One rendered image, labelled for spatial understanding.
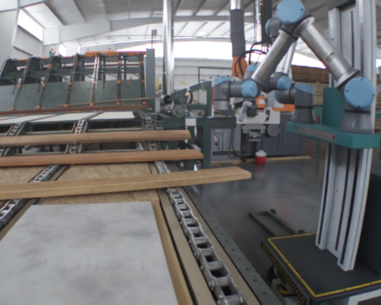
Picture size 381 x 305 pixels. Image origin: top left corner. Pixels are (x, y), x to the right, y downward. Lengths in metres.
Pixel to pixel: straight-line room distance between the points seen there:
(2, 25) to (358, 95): 12.99
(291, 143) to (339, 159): 5.09
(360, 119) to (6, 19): 12.99
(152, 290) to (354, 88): 0.95
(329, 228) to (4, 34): 12.83
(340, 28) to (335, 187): 0.91
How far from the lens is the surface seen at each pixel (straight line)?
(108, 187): 1.19
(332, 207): 1.83
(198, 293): 0.64
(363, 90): 1.17
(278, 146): 6.65
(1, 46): 13.21
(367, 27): 1.56
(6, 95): 7.70
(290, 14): 1.23
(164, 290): 0.62
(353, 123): 1.31
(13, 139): 2.58
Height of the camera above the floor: 1.20
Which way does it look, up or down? 10 degrees down
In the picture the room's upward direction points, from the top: straight up
